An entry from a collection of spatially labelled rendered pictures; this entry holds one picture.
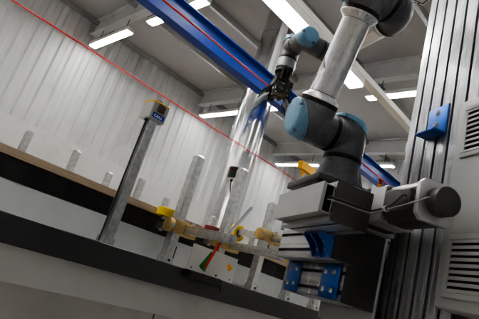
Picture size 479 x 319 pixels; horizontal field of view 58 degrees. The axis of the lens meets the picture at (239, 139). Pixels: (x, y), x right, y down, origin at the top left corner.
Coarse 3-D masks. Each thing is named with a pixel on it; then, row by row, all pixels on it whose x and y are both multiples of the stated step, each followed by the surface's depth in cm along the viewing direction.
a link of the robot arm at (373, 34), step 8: (408, 0) 126; (400, 8) 125; (408, 8) 126; (392, 16) 127; (400, 16) 127; (408, 16) 128; (376, 24) 136; (384, 24) 132; (392, 24) 130; (400, 24) 130; (368, 32) 142; (376, 32) 139; (384, 32) 136; (392, 32) 135; (368, 40) 144; (376, 40) 144; (360, 48) 151; (320, 56) 164
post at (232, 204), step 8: (240, 168) 189; (240, 176) 186; (240, 184) 186; (232, 192) 185; (240, 192) 186; (232, 200) 183; (232, 208) 182; (224, 216) 182; (232, 216) 182; (224, 224) 180; (232, 224) 182; (224, 232) 178
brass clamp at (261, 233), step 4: (260, 228) 196; (256, 232) 197; (260, 232) 195; (264, 232) 195; (268, 232) 196; (272, 232) 199; (256, 236) 196; (260, 236) 194; (264, 236) 195; (268, 236) 196; (264, 240) 195; (268, 240) 196; (272, 244) 201; (276, 244) 200
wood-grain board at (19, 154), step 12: (0, 144) 138; (12, 156) 141; (24, 156) 143; (48, 168) 149; (60, 168) 152; (72, 180) 155; (84, 180) 158; (108, 192) 164; (132, 204) 171; (144, 204) 175
